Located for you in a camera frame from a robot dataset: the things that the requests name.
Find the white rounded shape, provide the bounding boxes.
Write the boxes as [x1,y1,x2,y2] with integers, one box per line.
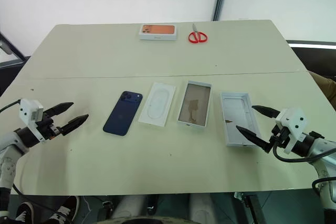
[188,194,220,221]
[114,194,149,220]

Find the dark blue phone box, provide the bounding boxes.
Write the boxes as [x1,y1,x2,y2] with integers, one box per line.
[102,90,143,135]

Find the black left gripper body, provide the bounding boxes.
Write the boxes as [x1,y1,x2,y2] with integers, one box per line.
[36,113,64,141]

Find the red handled scissors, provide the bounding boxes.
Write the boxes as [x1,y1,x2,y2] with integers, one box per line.
[187,23,209,44]

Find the white phone box base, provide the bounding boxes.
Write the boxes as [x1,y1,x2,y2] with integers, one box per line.
[176,80,213,130]

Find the black and white sneaker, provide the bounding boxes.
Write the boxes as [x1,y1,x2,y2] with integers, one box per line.
[12,200,43,222]
[47,195,80,223]

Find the black table leg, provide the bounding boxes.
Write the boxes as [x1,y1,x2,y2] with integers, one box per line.
[243,194,264,224]

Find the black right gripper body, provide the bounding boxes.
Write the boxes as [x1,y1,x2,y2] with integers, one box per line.
[264,125,290,154]

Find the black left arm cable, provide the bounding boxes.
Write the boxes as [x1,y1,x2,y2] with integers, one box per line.
[0,99,22,112]

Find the brown cloth object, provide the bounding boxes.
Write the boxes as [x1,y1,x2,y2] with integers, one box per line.
[309,71,336,104]

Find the grey metal frame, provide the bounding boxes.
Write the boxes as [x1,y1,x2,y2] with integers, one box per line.
[0,31,27,65]

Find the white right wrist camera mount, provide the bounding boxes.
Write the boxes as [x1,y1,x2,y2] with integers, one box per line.
[275,107,308,155]

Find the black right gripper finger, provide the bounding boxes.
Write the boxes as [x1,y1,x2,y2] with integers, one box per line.
[235,125,271,153]
[251,105,279,119]

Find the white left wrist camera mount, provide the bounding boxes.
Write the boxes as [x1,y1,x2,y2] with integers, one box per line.
[19,98,45,145]

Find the dark shelf with white strip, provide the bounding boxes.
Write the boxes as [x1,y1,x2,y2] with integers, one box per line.
[285,39,336,50]

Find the sealed orange phone box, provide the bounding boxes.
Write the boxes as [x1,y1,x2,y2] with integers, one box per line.
[138,23,180,42]

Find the white box lid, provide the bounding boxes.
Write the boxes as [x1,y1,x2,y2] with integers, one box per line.
[220,91,261,148]

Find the white cardboard insert tray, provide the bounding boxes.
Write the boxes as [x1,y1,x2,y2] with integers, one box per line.
[138,82,176,127]

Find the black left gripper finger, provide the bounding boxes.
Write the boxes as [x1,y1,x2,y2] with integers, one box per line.
[44,101,75,118]
[60,114,90,136]

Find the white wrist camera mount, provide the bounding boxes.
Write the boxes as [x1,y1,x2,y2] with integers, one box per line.
[275,107,308,155]
[19,98,45,145]

